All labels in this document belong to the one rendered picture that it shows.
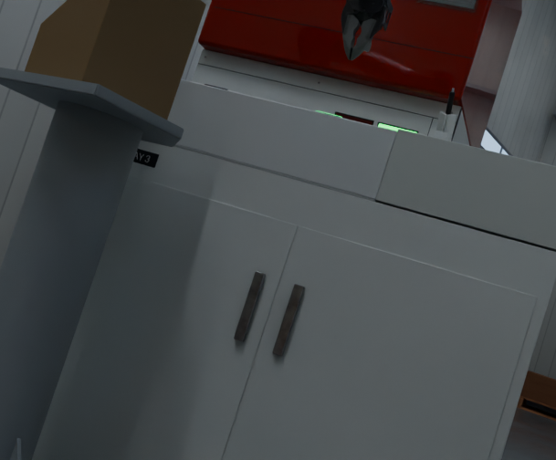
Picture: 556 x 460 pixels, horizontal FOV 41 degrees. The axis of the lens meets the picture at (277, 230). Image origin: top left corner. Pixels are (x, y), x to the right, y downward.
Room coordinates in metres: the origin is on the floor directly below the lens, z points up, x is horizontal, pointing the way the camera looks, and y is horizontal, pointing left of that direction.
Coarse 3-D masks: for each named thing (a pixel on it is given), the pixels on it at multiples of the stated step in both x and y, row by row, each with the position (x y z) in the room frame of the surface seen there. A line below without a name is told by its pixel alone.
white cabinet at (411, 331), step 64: (128, 192) 1.58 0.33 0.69; (192, 192) 1.54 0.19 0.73; (256, 192) 1.50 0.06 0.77; (320, 192) 1.45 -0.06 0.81; (128, 256) 1.57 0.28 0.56; (192, 256) 1.52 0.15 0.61; (256, 256) 1.48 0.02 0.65; (320, 256) 1.44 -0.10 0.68; (384, 256) 1.40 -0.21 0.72; (448, 256) 1.36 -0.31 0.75; (512, 256) 1.33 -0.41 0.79; (128, 320) 1.55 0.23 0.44; (192, 320) 1.51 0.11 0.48; (256, 320) 1.46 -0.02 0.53; (320, 320) 1.42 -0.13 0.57; (384, 320) 1.38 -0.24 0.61; (448, 320) 1.35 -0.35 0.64; (512, 320) 1.31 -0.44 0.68; (64, 384) 1.58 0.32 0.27; (128, 384) 1.54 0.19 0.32; (192, 384) 1.49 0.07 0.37; (256, 384) 1.45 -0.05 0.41; (320, 384) 1.41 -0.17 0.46; (384, 384) 1.37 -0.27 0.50; (448, 384) 1.34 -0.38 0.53; (512, 384) 1.31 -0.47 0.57; (64, 448) 1.57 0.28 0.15; (128, 448) 1.52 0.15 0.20; (192, 448) 1.48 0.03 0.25; (256, 448) 1.44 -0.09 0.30; (320, 448) 1.40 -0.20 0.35; (384, 448) 1.36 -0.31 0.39; (448, 448) 1.33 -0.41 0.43
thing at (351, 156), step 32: (192, 96) 1.56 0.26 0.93; (224, 96) 1.54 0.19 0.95; (192, 128) 1.56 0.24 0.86; (224, 128) 1.53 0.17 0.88; (256, 128) 1.51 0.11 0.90; (288, 128) 1.49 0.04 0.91; (320, 128) 1.47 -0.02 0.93; (352, 128) 1.45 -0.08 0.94; (384, 128) 1.43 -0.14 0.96; (256, 160) 1.50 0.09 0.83; (288, 160) 1.48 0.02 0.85; (320, 160) 1.46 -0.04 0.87; (352, 160) 1.44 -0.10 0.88; (384, 160) 1.42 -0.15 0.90; (352, 192) 1.43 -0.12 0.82
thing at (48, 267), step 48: (48, 96) 1.31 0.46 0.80; (96, 96) 1.15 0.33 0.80; (48, 144) 1.31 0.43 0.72; (96, 144) 1.29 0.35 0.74; (48, 192) 1.29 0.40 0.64; (96, 192) 1.30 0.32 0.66; (48, 240) 1.28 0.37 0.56; (96, 240) 1.33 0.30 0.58; (0, 288) 1.30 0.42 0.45; (48, 288) 1.29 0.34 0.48; (0, 336) 1.29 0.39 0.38; (48, 336) 1.31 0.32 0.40; (0, 384) 1.28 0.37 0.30; (48, 384) 1.33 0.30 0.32; (0, 432) 1.29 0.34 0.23
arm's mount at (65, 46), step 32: (96, 0) 1.24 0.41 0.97; (128, 0) 1.25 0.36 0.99; (160, 0) 1.31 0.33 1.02; (192, 0) 1.37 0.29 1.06; (64, 32) 1.26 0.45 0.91; (96, 32) 1.22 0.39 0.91; (128, 32) 1.27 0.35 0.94; (160, 32) 1.33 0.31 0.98; (192, 32) 1.39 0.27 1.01; (32, 64) 1.29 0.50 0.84; (64, 64) 1.25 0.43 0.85; (96, 64) 1.23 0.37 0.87; (128, 64) 1.29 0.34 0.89; (160, 64) 1.35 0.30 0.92; (128, 96) 1.31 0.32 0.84; (160, 96) 1.37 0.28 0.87
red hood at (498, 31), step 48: (240, 0) 2.20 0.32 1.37; (288, 0) 2.15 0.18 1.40; (336, 0) 2.10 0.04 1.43; (432, 0) 2.01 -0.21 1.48; (480, 0) 1.97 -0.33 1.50; (240, 48) 2.18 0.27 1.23; (288, 48) 2.13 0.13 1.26; (336, 48) 2.08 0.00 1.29; (384, 48) 2.04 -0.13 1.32; (432, 48) 1.99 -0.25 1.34; (480, 48) 2.02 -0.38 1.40; (432, 96) 2.00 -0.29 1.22; (480, 96) 2.29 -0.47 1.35; (480, 144) 2.65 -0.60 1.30
